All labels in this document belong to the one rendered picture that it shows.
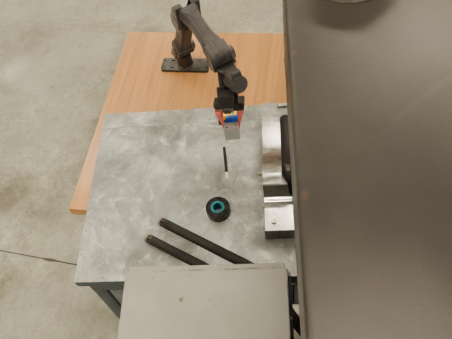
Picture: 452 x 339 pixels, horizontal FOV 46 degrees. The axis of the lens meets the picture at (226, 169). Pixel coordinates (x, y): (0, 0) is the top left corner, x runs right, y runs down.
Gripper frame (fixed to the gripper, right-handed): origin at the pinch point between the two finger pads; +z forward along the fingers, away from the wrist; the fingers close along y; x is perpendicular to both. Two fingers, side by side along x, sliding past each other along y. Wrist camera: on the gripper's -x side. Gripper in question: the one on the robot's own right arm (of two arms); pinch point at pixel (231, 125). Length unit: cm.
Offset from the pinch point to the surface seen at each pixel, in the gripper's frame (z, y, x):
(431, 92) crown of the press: -56, 28, -121
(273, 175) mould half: 10.9, 13.2, -17.1
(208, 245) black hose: 25.5, -8.1, -32.9
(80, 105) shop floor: 39, -102, 132
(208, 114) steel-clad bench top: 5.2, -10.3, 23.0
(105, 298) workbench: 53, -49, -24
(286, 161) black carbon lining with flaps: 9.9, 17.9, -9.5
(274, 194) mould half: 17.3, 13.3, -17.8
